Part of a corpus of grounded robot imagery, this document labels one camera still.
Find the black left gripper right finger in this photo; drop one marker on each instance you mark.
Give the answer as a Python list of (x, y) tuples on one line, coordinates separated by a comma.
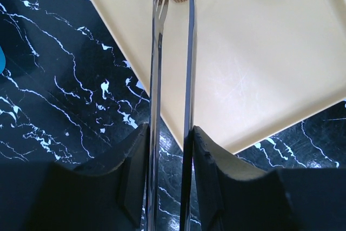
[(234, 195)]

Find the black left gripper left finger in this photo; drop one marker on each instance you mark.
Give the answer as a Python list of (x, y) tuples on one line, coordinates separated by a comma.
[(104, 193)]

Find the teal box lid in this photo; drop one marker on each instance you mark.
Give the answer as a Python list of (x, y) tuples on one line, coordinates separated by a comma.
[(2, 60)]

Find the metal tongs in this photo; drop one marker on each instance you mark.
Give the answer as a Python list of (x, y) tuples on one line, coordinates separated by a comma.
[(159, 13)]

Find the yellow plastic tray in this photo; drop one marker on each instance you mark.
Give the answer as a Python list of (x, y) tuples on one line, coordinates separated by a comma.
[(262, 65)]

